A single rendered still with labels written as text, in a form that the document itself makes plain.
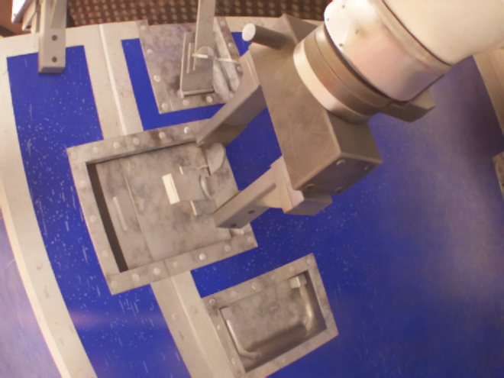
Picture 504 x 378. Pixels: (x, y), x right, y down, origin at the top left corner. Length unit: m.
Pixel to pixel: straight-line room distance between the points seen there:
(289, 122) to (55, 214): 0.20
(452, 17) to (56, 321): 0.36
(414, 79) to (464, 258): 0.60
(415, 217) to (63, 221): 0.51
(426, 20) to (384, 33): 0.03
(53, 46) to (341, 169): 0.27
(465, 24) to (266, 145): 0.34
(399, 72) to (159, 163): 0.27
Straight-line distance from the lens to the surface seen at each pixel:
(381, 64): 0.36
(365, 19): 0.36
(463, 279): 0.93
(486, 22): 0.34
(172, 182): 0.45
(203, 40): 0.58
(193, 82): 0.59
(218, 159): 0.52
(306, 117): 0.41
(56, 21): 0.51
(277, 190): 0.43
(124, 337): 0.47
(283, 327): 0.60
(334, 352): 0.63
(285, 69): 0.43
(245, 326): 0.56
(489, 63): 1.60
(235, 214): 0.48
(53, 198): 0.46
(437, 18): 0.34
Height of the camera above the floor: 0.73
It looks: 4 degrees up
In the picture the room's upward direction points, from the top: 19 degrees counter-clockwise
